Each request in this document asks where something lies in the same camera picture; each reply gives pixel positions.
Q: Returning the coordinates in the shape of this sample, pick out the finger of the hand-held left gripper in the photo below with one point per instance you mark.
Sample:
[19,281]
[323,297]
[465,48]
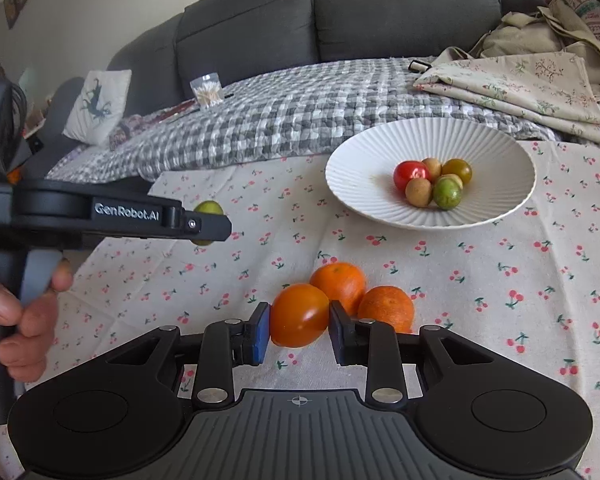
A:
[145,215]

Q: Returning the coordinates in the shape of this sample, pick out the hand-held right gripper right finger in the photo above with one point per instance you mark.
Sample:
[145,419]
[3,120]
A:
[339,332]

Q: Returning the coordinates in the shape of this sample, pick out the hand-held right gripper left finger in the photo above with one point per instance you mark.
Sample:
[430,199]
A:
[261,335]

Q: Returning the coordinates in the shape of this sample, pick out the orange tomato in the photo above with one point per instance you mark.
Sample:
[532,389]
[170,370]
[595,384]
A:
[300,316]

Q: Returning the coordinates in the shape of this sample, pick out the small green tomato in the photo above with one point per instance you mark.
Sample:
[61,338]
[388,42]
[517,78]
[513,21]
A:
[207,207]

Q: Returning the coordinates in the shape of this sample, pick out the white ribbed plate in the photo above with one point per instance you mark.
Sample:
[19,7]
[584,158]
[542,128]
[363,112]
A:
[370,180]

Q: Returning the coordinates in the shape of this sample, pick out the beige longan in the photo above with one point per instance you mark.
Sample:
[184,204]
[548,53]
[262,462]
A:
[418,192]
[433,165]
[456,178]

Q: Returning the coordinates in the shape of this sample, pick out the red tomato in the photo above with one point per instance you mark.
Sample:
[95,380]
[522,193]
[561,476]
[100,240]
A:
[409,174]

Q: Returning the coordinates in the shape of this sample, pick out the green reddish tomato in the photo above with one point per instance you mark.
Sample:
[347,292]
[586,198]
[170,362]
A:
[447,194]

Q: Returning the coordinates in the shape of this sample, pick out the yellow-green tomato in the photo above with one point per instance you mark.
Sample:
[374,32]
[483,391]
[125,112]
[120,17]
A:
[458,169]

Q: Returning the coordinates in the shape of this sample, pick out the person's left hand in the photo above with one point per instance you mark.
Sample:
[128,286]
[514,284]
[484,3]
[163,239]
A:
[30,320]

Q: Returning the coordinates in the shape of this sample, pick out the orange mandarin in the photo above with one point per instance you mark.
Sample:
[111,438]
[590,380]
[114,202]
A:
[339,285]
[386,310]

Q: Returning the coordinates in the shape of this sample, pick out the dark red patterned cloth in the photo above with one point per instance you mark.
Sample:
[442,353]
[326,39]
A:
[145,122]

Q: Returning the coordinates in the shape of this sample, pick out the white deer print pillow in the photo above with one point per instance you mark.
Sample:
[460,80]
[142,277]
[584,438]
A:
[97,105]

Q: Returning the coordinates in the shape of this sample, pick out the clear toothpick bag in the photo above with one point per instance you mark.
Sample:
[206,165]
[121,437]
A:
[207,91]

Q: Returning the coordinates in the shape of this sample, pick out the grey checkered blanket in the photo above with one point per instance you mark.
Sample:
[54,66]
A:
[280,110]

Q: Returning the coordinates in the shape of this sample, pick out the cherry print cloth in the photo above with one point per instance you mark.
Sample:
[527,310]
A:
[505,270]

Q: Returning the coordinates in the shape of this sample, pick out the grey sofa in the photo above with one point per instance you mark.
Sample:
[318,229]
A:
[260,25]

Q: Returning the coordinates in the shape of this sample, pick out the black buckle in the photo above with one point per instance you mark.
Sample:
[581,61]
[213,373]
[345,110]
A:
[418,65]

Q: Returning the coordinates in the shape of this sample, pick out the folded floral cloth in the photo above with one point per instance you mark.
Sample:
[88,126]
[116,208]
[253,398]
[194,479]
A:
[520,85]

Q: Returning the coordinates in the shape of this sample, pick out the beige cloth bag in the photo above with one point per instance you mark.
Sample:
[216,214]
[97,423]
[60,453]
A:
[530,37]

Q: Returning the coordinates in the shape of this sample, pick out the pink patterned cushion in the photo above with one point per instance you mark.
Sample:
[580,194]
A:
[590,15]

